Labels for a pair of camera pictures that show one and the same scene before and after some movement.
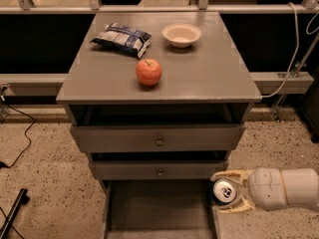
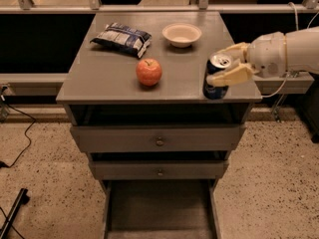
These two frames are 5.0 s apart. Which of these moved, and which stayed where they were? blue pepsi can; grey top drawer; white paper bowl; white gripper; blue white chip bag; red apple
Moved: white gripper; blue pepsi can
Stayed: grey top drawer; blue white chip bag; white paper bowl; red apple
